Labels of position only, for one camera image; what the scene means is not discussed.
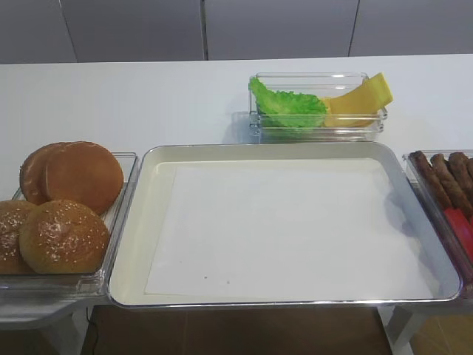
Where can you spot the plain bottom bun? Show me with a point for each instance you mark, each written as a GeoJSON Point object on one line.
{"type": "Point", "coordinates": [32, 172]}
{"type": "Point", "coordinates": [83, 172]}

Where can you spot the metal baking tray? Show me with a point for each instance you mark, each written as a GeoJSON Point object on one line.
{"type": "Point", "coordinates": [152, 194]}

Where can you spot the clear patty tomato container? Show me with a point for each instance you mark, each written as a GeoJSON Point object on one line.
{"type": "Point", "coordinates": [446, 235]}

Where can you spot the red tomato slice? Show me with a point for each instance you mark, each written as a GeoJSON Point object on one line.
{"type": "Point", "coordinates": [468, 246]}
{"type": "Point", "coordinates": [459, 224]}

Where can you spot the white paper sheet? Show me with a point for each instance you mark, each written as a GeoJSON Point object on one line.
{"type": "Point", "coordinates": [293, 235]}

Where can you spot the sesame top bun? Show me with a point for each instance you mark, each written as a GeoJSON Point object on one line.
{"type": "Point", "coordinates": [13, 214]}
{"type": "Point", "coordinates": [63, 237]}

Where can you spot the clear bun container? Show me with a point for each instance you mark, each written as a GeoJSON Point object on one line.
{"type": "Point", "coordinates": [82, 285]}

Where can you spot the brown meat patty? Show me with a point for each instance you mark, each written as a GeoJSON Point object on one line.
{"type": "Point", "coordinates": [469, 164]}
{"type": "Point", "coordinates": [432, 181]}
{"type": "Point", "coordinates": [458, 165]}
{"type": "Point", "coordinates": [459, 200]}

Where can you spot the clear lettuce cheese container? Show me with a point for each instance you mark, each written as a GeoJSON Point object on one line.
{"type": "Point", "coordinates": [321, 84]}

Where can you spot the yellow cheese slice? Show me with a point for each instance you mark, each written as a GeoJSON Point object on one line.
{"type": "Point", "coordinates": [351, 120]}
{"type": "Point", "coordinates": [372, 95]}

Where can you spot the green lettuce leaf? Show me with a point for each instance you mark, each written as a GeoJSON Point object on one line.
{"type": "Point", "coordinates": [281, 109]}

